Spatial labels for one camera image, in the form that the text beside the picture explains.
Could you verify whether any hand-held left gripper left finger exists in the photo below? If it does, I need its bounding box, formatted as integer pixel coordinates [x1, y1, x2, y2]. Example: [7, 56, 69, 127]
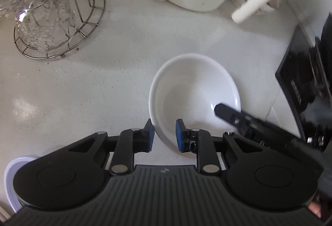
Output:
[68, 118, 156, 177]

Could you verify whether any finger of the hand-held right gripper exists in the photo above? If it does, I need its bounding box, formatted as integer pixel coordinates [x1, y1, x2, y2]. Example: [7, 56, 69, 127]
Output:
[214, 103, 257, 135]

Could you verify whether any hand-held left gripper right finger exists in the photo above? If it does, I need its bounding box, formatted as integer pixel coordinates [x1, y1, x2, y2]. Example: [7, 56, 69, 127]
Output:
[176, 119, 284, 175]

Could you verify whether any white ceramic bowl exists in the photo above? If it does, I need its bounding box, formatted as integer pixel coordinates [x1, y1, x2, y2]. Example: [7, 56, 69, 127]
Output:
[149, 53, 242, 154]

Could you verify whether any black induction cooker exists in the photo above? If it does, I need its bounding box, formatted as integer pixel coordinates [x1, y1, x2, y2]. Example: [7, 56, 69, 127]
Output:
[275, 12, 332, 154]

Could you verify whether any white plate edge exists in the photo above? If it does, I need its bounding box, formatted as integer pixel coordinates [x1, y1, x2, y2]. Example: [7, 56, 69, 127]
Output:
[4, 155, 39, 213]

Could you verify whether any patterned glass cup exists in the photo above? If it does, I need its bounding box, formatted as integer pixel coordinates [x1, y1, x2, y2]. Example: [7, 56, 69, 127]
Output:
[15, 0, 78, 51]

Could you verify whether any round wire cup rack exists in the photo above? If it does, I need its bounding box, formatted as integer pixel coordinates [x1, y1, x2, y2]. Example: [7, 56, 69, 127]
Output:
[13, 0, 106, 59]

